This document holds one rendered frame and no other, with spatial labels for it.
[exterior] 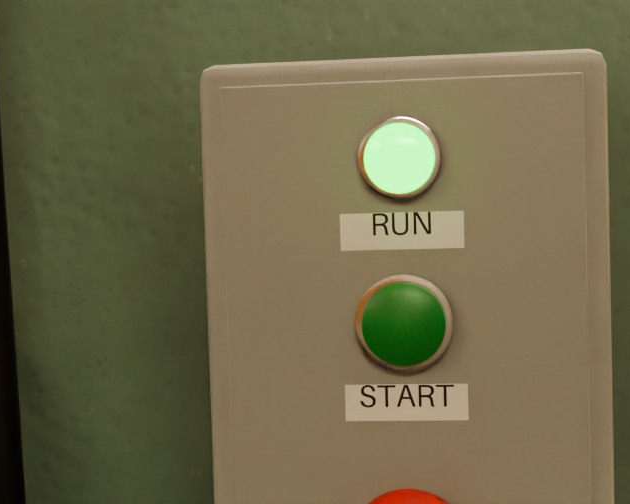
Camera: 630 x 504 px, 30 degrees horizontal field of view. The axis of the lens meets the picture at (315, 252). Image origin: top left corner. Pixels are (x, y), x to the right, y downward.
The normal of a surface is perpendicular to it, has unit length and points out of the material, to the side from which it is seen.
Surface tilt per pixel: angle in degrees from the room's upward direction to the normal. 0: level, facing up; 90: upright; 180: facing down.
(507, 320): 90
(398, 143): 86
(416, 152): 89
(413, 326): 90
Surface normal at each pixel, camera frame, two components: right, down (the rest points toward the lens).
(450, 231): -0.12, 0.06
